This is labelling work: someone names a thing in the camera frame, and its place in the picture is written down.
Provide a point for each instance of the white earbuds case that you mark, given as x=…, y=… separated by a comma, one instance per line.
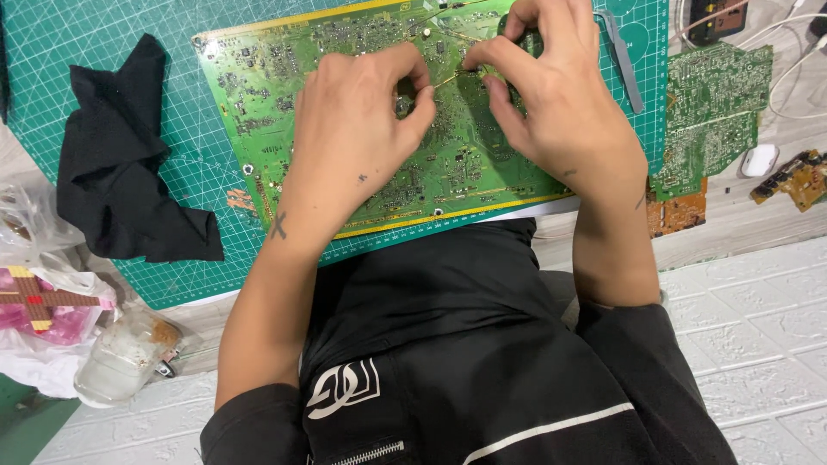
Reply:
x=759, y=160

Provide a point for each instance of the person's black clothing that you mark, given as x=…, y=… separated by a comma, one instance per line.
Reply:
x=465, y=361

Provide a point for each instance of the person's left hand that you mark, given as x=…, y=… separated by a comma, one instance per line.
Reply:
x=349, y=135

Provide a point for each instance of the clear plastic bag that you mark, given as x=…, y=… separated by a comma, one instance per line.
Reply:
x=32, y=219

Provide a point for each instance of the orange-brown circuit board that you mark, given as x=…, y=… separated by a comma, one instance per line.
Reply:
x=675, y=213

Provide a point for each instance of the black cloth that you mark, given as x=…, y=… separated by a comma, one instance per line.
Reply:
x=123, y=161

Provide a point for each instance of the person's right hand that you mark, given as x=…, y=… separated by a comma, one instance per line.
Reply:
x=568, y=110

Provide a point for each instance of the toy brick cross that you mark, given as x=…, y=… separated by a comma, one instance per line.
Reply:
x=35, y=298

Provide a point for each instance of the large green circuit board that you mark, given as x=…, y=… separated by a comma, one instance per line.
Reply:
x=271, y=97

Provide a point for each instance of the green cutting mat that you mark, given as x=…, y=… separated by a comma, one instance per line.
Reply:
x=194, y=165

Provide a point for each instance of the irregular green circuit board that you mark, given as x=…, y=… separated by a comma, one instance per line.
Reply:
x=711, y=110

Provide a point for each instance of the clear plastic jar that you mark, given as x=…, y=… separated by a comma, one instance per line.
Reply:
x=119, y=361

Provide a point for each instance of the yellow circuit board piece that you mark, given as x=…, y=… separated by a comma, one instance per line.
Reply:
x=798, y=184

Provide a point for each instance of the black electronic device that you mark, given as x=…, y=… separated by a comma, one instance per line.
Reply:
x=717, y=22

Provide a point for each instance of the white plastic bag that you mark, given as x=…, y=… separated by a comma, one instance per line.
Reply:
x=39, y=365

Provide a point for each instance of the grey flat ribbon strip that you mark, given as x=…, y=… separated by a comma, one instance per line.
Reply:
x=620, y=57

